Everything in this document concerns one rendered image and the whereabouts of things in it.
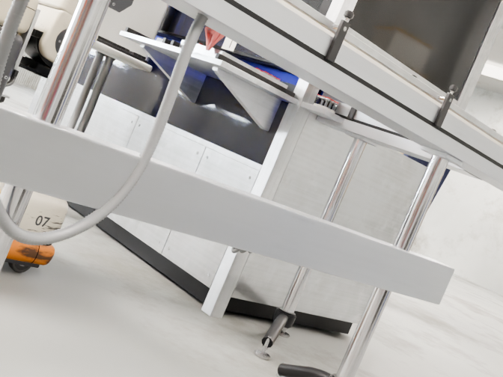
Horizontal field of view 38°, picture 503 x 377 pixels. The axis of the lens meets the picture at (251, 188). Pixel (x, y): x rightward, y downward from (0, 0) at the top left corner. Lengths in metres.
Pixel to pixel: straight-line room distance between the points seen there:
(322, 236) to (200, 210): 0.39
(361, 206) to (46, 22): 1.51
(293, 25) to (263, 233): 0.47
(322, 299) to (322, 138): 0.75
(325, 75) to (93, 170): 0.56
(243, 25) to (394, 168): 1.90
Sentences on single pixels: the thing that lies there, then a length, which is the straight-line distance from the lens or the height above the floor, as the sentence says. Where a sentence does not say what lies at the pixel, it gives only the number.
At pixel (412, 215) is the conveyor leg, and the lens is 2.09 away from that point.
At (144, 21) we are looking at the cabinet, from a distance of 3.43.
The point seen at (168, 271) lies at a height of 0.03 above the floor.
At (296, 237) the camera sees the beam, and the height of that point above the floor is 0.49.
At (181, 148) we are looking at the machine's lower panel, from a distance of 3.15.
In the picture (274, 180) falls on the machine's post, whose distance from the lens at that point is 2.74.
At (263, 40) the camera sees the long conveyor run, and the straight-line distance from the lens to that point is 1.47.
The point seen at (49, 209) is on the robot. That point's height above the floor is 0.23.
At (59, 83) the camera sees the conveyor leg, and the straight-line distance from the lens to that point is 1.30.
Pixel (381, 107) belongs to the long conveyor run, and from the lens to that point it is 1.77.
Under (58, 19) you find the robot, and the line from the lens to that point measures 2.40.
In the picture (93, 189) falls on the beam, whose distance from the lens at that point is 1.36.
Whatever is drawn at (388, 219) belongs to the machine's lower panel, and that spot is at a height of 0.59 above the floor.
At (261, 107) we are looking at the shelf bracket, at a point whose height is 0.80.
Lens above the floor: 0.65
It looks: 3 degrees down
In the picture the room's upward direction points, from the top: 23 degrees clockwise
